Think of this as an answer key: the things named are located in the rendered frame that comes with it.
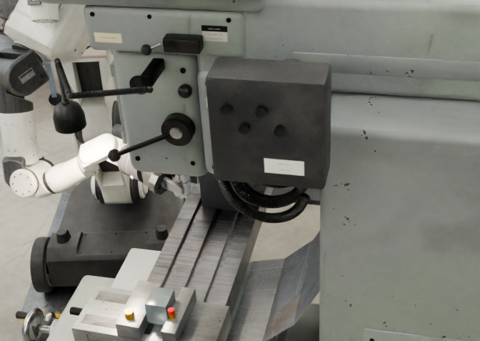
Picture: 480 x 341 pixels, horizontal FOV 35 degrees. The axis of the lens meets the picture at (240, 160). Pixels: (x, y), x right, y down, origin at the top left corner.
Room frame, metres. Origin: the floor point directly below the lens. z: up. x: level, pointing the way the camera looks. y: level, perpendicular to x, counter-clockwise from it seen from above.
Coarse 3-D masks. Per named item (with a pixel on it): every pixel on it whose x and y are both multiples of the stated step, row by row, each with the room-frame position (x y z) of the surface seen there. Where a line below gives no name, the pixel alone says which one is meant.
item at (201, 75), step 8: (200, 72) 1.38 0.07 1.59; (200, 80) 1.37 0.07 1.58; (200, 88) 1.37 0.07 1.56; (200, 96) 1.37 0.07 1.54; (200, 104) 1.38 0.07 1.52; (208, 112) 1.37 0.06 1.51; (208, 120) 1.37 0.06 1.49; (208, 128) 1.37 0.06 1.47; (208, 136) 1.37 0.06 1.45; (208, 144) 1.37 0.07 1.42; (208, 152) 1.37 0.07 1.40; (208, 160) 1.37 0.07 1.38; (208, 168) 1.37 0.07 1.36
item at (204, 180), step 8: (208, 176) 1.80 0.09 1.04; (200, 184) 1.81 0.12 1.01; (208, 184) 1.80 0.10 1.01; (216, 184) 1.79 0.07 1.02; (208, 192) 1.80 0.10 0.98; (216, 192) 1.79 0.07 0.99; (208, 200) 1.80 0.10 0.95; (216, 200) 1.79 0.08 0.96; (224, 200) 1.78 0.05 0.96; (216, 208) 1.79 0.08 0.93; (224, 208) 1.78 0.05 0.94; (232, 208) 1.77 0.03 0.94
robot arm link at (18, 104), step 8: (0, 64) 1.79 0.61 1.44; (8, 64) 1.77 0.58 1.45; (0, 72) 1.77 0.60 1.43; (0, 80) 1.76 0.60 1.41; (0, 88) 1.76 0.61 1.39; (0, 96) 1.75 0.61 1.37; (8, 96) 1.74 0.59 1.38; (16, 96) 1.76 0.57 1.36; (0, 104) 1.74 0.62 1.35; (8, 104) 1.73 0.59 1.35; (16, 104) 1.74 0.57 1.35; (24, 104) 1.75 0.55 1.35; (32, 104) 1.77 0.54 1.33; (0, 112) 1.74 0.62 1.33; (8, 112) 1.73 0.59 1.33; (16, 112) 1.73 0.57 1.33
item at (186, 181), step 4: (188, 176) 1.50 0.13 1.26; (176, 180) 1.49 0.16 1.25; (180, 180) 1.49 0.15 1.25; (184, 180) 1.49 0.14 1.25; (188, 180) 1.50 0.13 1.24; (184, 184) 1.49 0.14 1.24; (188, 184) 1.50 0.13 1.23; (184, 188) 1.49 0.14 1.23; (188, 188) 1.50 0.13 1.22; (188, 192) 1.49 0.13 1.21; (176, 196) 1.49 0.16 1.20; (180, 196) 1.49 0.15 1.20; (184, 196) 1.49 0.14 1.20
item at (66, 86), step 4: (56, 64) 1.47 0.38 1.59; (60, 64) 1.47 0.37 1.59; (56, 68) 1.46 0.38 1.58; (60, 68) 1.45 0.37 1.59; (60, 72) 1.43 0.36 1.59; (64, 72) 1.44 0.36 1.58; (60, 76) 1.42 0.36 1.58; (64, 76) 1.41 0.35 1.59; (64, 80) 1.39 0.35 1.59; (64, 84) 1.38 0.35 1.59; (68, 84) 1.38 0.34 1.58; (64, 88) 1.37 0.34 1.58; (68, 88) 1.36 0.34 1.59; (68, 92) 1.35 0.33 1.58; (68, 96) 1.33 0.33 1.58
